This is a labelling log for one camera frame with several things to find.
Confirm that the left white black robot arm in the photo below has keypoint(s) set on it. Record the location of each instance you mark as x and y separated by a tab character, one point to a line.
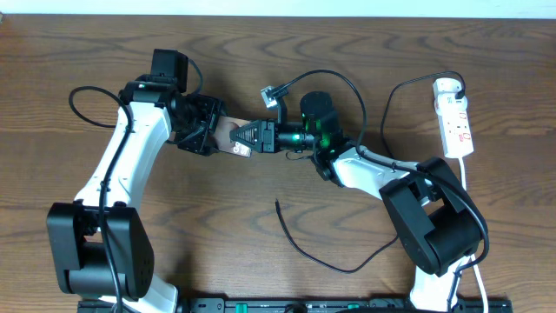
98	243

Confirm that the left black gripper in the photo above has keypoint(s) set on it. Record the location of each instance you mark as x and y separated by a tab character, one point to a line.
200	143

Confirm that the white power strip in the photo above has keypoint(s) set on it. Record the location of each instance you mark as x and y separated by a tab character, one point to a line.
451	110

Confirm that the black mounting rail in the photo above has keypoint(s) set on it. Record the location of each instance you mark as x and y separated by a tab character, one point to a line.
218	305

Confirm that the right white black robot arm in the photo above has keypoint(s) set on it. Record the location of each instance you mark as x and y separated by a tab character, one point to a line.
437	224

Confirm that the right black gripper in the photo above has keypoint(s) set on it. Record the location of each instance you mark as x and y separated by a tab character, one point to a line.
267	136

